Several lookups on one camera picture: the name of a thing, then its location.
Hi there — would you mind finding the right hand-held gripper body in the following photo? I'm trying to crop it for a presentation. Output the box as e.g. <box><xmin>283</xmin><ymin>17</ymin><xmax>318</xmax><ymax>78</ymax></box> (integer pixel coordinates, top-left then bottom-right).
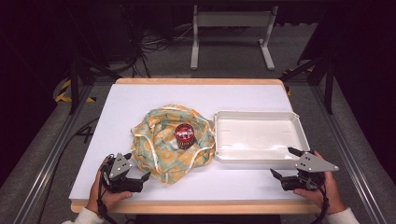
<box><xmin>281</xmin><ymin>151</ymin><xmax>340</xmax><ymax>192</ymax></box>

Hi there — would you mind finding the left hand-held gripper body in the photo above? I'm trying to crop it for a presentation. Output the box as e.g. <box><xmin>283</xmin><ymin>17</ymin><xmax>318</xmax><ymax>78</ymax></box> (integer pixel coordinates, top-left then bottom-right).
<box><xmin>100</xmin><ymin>152</ymin><xmax>145</xmax><ymax>193</ymax></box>

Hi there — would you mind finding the yellow green floral cloth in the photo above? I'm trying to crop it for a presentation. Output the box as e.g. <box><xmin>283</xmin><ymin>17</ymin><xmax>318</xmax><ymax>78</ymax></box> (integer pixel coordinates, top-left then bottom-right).
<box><xmin>130</xmin><ymin>104</ymin><xmax>217</xmax><ymax>185</ymax></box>

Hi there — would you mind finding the white plastic tray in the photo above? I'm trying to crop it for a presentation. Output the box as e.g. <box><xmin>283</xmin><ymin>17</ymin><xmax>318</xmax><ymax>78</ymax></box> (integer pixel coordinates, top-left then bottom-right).
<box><xmin>213</xmin><ymin>110</ymin><xmax>311</xmax><ymax>165</ymax></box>

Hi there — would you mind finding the red lidded jar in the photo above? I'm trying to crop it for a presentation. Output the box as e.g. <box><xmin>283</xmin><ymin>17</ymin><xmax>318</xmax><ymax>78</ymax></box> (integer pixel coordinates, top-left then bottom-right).
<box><xmin>174</xmin><ymin>122</ymin><xmax>197</xmax><ymax>150</ymax></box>

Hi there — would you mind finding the person's right hand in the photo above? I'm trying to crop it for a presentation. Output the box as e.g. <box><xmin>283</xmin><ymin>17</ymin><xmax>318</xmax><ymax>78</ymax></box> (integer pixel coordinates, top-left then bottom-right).
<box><xmin>292</xmin><ymin>150</ymin><xmax>347</xmax><ymax>216</ymax></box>

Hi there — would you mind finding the person's left hand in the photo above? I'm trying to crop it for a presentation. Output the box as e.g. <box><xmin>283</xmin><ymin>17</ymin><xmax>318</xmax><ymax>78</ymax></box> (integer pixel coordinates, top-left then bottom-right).
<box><xmin>86</xmin><ymin>169</ymin><xmax>134</xmax><ymax>217</ymax></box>

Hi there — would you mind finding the black tripod stand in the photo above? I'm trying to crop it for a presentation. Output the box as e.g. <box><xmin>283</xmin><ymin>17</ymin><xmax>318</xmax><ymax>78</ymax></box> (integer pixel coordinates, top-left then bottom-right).
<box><xmin>66</xmin><ymin>6</ymin><xmax>123</xmax><ymax>116</ymax></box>
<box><xmin>278</xmin><ymin>53</ymin><xmax>338</xmax><ymax>116</ymax></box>

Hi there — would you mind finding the yellow black hazard tape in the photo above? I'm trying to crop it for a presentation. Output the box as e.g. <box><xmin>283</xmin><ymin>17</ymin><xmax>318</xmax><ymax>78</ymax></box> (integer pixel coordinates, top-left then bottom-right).
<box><xmin>54</xmin><ymin>78</ymin><xmax>96</xmax><ymax>104</ymax></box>

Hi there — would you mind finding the aluminium rail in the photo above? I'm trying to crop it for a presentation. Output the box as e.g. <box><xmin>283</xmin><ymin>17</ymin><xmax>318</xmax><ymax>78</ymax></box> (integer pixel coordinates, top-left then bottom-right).
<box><xmin>11</xmin><ymin>83</ymin><xmax>95</xmax><ymax>224</ymax></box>
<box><xmin>310</xmin><ymin>84</ymin><xmax>389</xmax><ymax>224</ymax></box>

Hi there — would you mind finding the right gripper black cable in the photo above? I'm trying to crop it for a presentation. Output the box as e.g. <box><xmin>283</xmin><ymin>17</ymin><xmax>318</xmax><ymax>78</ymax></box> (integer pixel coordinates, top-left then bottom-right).
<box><xmin>309</xmin><ymin>181</ymin><xmax>331</xmax><ymax>224</ymax></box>

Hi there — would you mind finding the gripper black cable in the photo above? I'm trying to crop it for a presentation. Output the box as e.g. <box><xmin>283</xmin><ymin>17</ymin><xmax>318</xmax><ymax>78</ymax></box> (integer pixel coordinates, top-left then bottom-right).
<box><xmin>95</xmin><ymin>154</ymin><xmax>120</xmax><ymax>224</ymax></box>
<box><xmin>309</xmin><ymin>181</ymin><xmax>331</xmax><ymax>224</ymax></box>

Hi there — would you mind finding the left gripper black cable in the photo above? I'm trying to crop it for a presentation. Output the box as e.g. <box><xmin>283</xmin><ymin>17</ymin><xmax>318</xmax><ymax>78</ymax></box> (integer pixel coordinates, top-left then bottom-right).
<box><xmin>95</xmin><ymin>154</ymin><xmax>120</xmax><ymax>224</ymax></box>

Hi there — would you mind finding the black floor cable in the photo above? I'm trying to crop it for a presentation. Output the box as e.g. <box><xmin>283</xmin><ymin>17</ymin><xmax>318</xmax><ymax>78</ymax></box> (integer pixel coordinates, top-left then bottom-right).
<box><xmin>36</xmin><ymin>116</ymin><xmax>101</xmax><ymax>224</ymax></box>

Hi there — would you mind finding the bundle of black floor cables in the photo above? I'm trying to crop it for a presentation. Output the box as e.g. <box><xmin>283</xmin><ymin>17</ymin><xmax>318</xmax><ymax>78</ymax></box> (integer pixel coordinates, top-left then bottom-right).
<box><xmin>120</xmin><ymin>3</ymin><xmax>194</xmax><ymax>79</ymax></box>

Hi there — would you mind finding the white metal stand frame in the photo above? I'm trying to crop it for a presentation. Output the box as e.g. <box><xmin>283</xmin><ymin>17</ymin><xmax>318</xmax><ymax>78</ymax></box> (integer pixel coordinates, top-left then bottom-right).
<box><xmin>190</xmin><ymin>4</ymin><xmax>280</xmax><ymax>71</ymax></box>

